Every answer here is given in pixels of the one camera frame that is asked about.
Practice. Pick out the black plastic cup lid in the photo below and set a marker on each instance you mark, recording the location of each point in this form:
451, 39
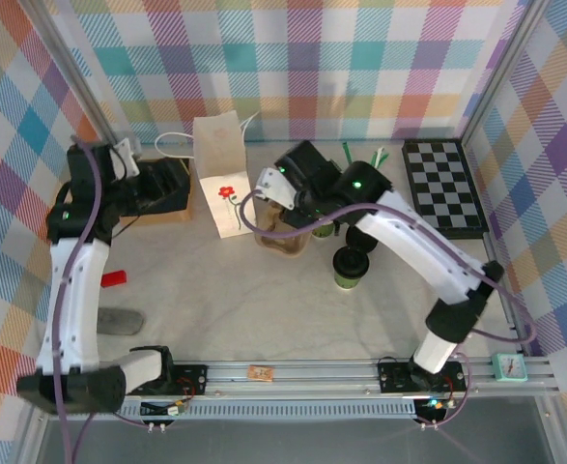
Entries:
351, 258

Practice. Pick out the white flower paper bag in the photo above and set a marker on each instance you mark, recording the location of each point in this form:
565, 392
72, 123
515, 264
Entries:
218, 145

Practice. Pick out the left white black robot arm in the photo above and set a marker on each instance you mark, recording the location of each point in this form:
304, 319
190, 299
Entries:
87, 299

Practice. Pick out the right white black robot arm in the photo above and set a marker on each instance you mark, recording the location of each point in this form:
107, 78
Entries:
423, 261

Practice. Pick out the dark green drinking straw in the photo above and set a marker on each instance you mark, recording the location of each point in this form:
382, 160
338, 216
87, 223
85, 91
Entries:
347, 152

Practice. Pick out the black cup lid stack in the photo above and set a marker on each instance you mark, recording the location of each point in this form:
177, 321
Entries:
362, 241

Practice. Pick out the green white paper cup stack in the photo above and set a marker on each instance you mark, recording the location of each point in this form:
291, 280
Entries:
322, 232

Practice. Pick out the small red block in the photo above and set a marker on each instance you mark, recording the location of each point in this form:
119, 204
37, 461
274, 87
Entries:
115, 279

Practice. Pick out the stack of napkins, black top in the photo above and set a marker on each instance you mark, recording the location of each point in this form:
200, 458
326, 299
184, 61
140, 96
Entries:
167, 218

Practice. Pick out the black grey chessboard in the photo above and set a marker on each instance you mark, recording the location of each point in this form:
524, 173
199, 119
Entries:
445, 188

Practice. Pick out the brown pulp cup carrier stack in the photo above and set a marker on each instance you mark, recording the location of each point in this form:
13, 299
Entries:
283, 250

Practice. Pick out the flat grey oval object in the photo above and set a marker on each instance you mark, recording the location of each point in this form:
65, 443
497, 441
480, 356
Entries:
123, 322

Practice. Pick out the small brown paper tag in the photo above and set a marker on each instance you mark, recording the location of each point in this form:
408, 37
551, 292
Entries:
260, 373

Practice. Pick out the mint green small clock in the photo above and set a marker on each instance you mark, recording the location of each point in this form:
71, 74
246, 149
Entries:
509, 367

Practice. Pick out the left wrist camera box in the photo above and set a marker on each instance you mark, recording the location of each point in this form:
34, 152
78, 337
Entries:
126, 154

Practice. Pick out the aluminium frame post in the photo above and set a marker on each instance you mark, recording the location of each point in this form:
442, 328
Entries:
500, 72
81, 82

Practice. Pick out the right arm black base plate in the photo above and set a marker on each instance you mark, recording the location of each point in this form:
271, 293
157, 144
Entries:
391, 379

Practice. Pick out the aluminium mounting rail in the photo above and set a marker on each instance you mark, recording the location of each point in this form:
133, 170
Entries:
312, 382

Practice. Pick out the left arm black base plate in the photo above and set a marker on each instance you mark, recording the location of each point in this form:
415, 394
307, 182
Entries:
191, 382

